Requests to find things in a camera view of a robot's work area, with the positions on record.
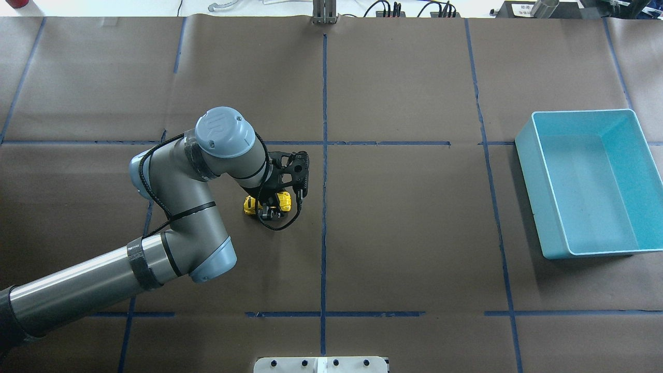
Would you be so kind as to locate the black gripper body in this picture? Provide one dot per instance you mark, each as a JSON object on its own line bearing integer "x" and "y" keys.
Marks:
{"x": 265, "y": 197}

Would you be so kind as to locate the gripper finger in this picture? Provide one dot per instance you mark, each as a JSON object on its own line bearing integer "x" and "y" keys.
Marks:
{"x": 270, "y": 213}

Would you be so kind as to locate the yellow beetle toy car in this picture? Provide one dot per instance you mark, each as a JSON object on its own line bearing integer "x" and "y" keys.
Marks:
{"x": 250, "y": 205}

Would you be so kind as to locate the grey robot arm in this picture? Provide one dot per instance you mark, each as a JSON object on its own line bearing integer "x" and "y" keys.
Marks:
{"x": 193, "y": 241}

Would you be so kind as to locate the orange black power strip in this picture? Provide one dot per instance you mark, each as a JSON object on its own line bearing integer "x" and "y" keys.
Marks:
{"x": 390, "y": 10}

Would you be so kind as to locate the black box under cup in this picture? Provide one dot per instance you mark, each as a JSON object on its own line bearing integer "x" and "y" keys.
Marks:
{"x": 521, "y": 10}

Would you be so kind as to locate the red fire extinguisher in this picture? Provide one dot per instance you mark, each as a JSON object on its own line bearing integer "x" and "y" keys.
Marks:
{"x": 17, "y": 4}

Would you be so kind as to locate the turquoise plastic bin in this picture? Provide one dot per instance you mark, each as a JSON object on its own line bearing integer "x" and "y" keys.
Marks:
{"x": 593, "y": 186}

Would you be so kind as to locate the metal cup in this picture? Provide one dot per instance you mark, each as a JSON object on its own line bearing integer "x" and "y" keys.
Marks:
{"x": 544, "y": 9}

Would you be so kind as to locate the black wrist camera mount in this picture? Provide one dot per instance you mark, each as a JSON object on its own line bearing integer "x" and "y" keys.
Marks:
{"x": 293, "y": 169}

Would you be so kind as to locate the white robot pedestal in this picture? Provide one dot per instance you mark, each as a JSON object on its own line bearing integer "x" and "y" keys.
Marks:
{"x": 322, "y": 364}

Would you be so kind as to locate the aluminium frame post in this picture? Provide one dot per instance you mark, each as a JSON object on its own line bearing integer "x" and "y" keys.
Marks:
{"x": 324, "y": 12}

